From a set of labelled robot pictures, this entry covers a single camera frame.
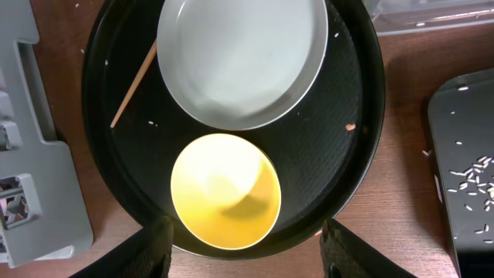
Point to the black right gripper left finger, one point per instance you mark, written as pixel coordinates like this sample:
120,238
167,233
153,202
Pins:
145,254

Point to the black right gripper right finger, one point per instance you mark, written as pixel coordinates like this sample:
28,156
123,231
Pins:
345,255

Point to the yellow bowl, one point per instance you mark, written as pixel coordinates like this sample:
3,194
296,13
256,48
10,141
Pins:
226,191

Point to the wooden chopstick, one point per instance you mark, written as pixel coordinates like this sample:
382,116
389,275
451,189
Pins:
137,79

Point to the white round plate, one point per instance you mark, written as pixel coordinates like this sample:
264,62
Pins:
238,65

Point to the grey plastic dishwasher rack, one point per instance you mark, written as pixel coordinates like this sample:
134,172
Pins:
43,215

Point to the black rectangular waste tray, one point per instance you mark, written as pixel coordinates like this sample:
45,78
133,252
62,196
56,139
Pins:
468,261

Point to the clear plastic waste bin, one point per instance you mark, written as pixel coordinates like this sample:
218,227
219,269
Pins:
399,17

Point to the round black serving tray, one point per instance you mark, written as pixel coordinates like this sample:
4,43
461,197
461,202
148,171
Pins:
321,149

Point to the food scraps pile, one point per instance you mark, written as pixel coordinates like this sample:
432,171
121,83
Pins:
471,122

